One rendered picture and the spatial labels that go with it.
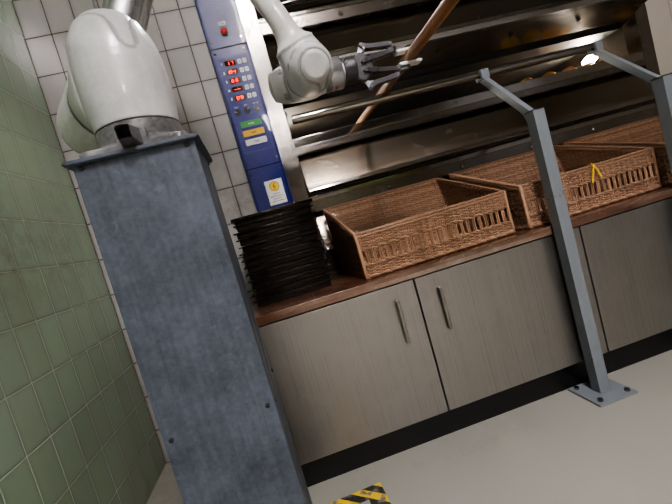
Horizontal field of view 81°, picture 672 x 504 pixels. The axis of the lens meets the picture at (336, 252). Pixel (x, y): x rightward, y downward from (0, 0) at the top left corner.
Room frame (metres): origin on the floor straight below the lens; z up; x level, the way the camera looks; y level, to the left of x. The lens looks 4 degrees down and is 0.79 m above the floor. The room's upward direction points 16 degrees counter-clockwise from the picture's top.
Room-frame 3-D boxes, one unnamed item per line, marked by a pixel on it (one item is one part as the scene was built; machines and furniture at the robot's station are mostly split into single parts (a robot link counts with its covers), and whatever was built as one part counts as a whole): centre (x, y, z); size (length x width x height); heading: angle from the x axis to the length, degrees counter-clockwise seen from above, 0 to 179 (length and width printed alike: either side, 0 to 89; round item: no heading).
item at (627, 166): (1.59, -0.89, 0.72); 0.56 x 0.49 x 0.28; 99
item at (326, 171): (1.86, -0.84, 1.02); 1.79 x 0.11 x 0.19; 98
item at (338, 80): (1.15, -0.13, 1.19); 0.09 x 0.06 x 0.09; 8
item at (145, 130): (0.76, 0.30, 1.03); 0.22 x 0.18 x 0.06; 10
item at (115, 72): (0.78, 0.31, 1.17); 0.18 x 0.16 x 0.22; 43
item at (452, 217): (1.51, -0.30, 0.72); 0.56 x 0.49 x 0.28; 99
